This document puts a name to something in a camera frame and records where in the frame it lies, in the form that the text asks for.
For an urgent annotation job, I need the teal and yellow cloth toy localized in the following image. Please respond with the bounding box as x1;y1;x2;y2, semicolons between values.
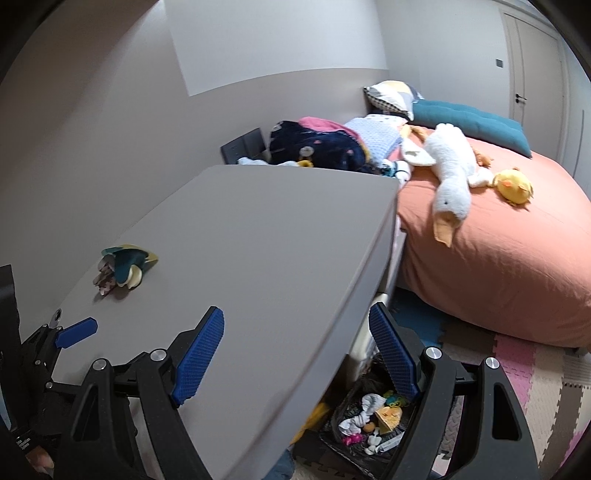
93;244;160;300

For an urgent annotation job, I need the coloured foam floor mat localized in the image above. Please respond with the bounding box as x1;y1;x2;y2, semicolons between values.
291;291;587;480

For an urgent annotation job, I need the teal cushion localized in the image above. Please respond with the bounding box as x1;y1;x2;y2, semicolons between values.
412;100;533;158

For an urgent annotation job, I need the white cardboard box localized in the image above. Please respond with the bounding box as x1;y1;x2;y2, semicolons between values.
376;434;407;453

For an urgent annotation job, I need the white and orange plush toy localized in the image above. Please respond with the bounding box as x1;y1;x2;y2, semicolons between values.
399;124;437;168

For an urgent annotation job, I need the light blue knit blanket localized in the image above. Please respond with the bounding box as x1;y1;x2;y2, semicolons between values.
344;115;409;169

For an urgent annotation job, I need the checked patchwork pillow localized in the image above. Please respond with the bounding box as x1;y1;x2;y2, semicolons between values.
363;80;423;121

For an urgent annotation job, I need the pink cloth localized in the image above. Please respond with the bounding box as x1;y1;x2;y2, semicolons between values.
298;116;361;144

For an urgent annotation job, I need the white goose plush toy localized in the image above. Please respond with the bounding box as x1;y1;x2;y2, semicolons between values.
422;122;497;247

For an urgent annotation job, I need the grey desk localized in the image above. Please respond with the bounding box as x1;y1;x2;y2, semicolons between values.
0;164;402;480

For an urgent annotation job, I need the black and white plush toy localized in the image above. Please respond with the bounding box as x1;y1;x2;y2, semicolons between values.
381;159;413;185

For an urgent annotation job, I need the white wardrobe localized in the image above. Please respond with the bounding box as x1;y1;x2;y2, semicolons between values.
567;51;591;199

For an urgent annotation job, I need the yellow duck plush toy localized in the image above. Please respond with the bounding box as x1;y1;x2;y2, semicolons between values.
491;167;535;207

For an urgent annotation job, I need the person's left hand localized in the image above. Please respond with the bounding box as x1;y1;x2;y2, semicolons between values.
25;450;55;476

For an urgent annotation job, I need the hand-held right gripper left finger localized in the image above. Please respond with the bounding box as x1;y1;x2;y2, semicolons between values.
53;306;225;480

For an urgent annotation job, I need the navy patterned blanket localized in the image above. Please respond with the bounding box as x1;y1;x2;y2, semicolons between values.
269;120;370;171

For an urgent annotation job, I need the bed with orange sheet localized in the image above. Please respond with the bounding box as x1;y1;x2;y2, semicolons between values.
394;138;591;349

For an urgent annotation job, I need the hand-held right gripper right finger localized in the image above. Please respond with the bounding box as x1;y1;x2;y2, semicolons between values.
368;302;541;480

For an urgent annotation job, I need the dark grey bedside panel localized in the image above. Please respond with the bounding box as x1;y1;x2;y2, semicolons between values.
221;128;271;164

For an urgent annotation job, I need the white door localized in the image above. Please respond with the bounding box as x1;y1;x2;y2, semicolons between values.
501;9;573;162

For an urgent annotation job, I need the person's blue trouser leg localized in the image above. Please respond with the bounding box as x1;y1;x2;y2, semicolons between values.
268;450;296;480

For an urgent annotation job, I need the trash bin with black bag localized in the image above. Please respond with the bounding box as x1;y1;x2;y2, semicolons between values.
292;355;462;480

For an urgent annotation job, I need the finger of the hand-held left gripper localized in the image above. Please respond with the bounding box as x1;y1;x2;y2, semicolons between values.
21;309;99;385

